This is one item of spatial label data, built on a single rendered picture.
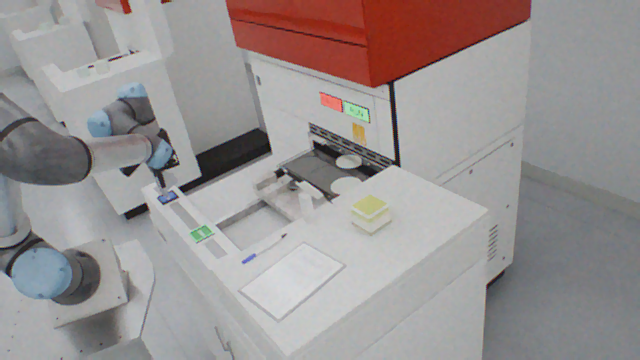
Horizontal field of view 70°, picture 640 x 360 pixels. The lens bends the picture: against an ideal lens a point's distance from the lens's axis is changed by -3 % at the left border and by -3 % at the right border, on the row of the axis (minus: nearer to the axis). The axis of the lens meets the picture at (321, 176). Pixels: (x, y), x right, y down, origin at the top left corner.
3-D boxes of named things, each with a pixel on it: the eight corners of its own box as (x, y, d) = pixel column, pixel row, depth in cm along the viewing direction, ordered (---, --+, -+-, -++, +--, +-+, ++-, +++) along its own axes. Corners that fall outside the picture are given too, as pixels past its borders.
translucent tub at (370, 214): (372, 213, 122) (370, 192, 119) (393, 225, 117) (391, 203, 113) (351, 227, 119) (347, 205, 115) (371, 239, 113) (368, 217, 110)
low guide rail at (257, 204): (326, 169, 173) (325, 162, 171) (329, 171, 171) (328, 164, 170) (204, 234, 150) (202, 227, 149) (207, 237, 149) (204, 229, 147)
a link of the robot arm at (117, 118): (119, 135, 115) (148, 116, 124) (84, 110, 116) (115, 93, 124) (115, 156, 121) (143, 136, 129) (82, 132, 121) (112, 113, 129)
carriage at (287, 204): (273, 183, 164) (271, 176, 163) (337, 227, 138) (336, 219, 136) (253, 193, 161) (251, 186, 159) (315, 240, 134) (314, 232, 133)
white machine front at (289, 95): (271, 130, 209) (251, 42, 188) (403, 199, 150) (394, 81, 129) (265, 132, 208) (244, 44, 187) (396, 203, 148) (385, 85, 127)
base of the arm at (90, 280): (51, 312, 125) (35, 313, 115) (40, 259, 128) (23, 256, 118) (106, 295, 128) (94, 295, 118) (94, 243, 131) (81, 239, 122)
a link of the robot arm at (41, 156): (59, 158, 77) (182, 140, 125) (9, 121, 77) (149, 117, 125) (31, 213, 79) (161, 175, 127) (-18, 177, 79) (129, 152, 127)
